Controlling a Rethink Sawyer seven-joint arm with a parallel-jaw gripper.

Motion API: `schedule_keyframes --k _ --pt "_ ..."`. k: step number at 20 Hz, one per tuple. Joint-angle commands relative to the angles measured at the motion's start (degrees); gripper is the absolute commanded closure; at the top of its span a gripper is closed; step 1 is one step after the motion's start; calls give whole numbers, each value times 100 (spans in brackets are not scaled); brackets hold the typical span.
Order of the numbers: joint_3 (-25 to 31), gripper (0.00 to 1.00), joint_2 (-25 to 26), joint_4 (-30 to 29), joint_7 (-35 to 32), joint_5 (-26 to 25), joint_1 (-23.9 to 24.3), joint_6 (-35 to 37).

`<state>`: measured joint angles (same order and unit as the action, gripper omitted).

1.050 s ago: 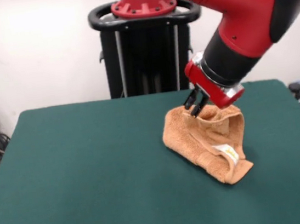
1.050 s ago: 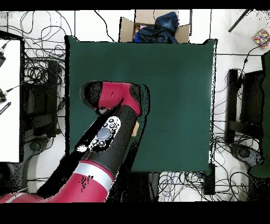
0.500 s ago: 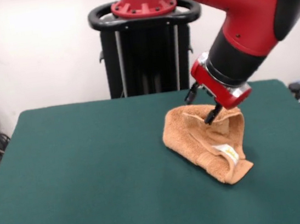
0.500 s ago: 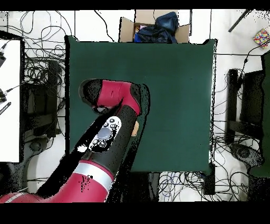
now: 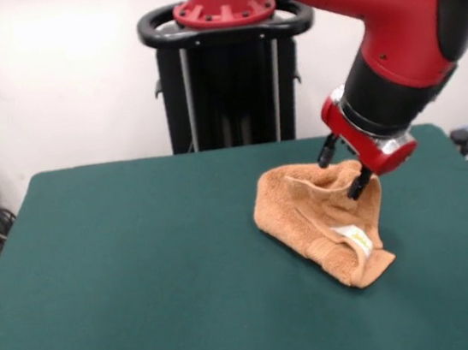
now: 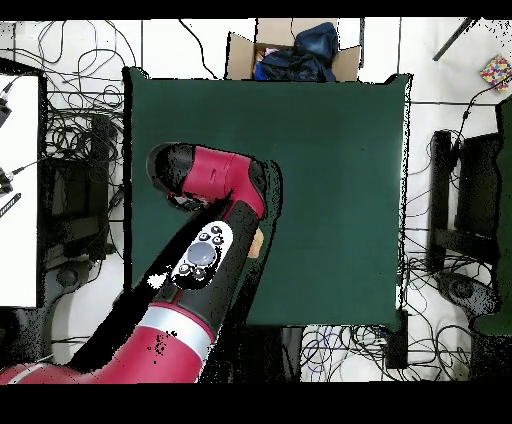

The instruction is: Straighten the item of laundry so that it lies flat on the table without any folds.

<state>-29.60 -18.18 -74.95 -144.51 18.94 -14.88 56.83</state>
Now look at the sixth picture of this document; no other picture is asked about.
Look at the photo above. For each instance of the dark blue clothing pile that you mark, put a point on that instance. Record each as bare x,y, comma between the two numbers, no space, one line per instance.
312,52

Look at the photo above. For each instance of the multicoloured patterned box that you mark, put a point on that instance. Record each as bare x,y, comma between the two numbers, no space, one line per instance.
496,70

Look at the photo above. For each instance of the dark green table cloth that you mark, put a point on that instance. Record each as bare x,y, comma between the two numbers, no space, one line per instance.
340,160

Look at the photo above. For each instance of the black power strip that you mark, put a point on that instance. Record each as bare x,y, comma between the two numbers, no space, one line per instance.
397,344

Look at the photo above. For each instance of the flat black strip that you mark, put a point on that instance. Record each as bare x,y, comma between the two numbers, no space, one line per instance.
10,204

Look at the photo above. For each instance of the white side table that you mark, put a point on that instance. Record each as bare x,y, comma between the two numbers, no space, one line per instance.
20,248

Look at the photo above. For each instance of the black metal rod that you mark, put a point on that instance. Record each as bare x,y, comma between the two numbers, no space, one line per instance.
454,39

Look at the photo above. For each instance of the black round floor base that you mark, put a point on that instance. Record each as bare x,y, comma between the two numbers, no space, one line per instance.
464,290

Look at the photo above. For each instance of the brown cardboard box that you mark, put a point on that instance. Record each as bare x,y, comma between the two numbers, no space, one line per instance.
240,56

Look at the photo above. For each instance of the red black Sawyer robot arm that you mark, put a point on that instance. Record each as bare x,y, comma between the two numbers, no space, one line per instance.
208,176

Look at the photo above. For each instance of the tan terry towel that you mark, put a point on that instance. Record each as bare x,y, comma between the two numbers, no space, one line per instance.
256,242

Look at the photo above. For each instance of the black metal stand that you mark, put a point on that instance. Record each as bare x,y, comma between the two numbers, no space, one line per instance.
440,180
100,160

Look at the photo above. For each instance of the grey curved stand base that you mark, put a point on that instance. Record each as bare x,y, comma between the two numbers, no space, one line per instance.
66,276

